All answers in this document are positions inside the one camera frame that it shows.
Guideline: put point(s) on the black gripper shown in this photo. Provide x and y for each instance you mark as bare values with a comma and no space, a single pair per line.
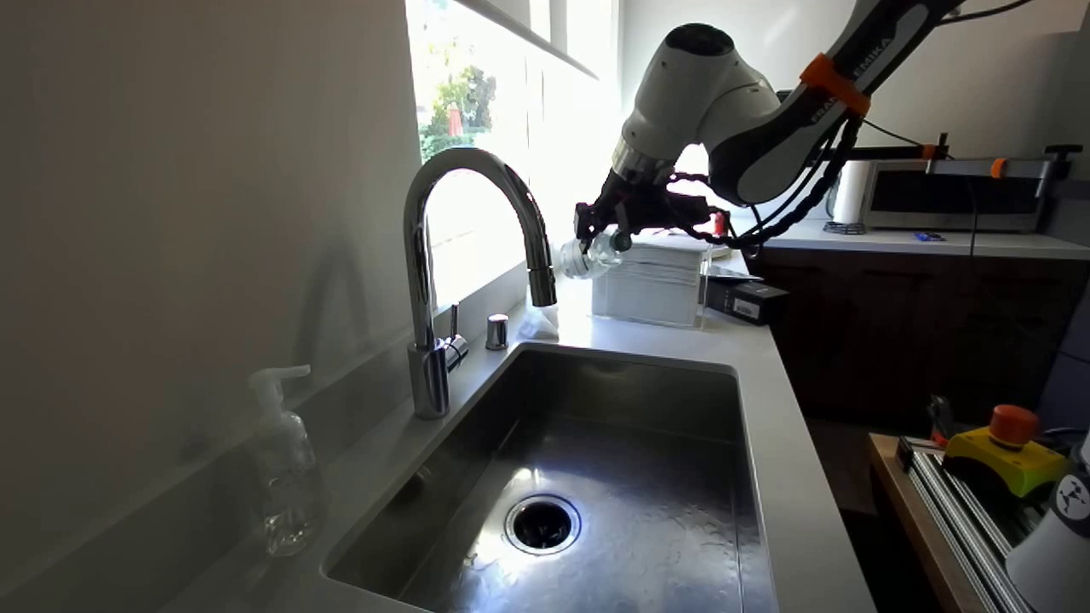
650,208

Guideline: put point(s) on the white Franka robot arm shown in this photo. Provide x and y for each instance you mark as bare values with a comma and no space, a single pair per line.
702,88

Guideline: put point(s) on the stainless steel sink basin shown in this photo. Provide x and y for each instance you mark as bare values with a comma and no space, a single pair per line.
634,455

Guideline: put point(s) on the round sink drain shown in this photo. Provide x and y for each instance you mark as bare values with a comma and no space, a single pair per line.
542,522

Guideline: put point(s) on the white cloth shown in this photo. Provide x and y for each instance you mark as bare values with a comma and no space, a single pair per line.
653,285

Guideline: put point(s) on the small black box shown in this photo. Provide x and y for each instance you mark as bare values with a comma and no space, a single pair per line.
756,304

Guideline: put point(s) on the chrome gooseneck faucet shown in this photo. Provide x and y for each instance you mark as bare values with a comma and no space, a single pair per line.
423,285

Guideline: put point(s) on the white cylindrical container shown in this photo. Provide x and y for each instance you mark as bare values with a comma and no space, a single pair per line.
851,194

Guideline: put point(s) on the brown kitchen cabinet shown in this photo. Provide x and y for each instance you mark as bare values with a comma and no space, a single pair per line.
906,328

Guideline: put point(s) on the silver microwave oven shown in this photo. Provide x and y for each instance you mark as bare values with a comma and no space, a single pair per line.
954,203

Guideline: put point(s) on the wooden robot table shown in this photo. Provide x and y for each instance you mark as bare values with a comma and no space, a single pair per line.
896,497

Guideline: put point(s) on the clear pump soap dispenser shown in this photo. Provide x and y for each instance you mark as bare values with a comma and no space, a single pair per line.
283,463

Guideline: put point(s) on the yellow emergency stop box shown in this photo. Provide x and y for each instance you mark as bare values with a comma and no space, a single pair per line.
1005,455

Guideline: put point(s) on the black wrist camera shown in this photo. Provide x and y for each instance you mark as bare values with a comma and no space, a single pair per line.
700,208

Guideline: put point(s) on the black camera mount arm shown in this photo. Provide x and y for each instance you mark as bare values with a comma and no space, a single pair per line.
999,152

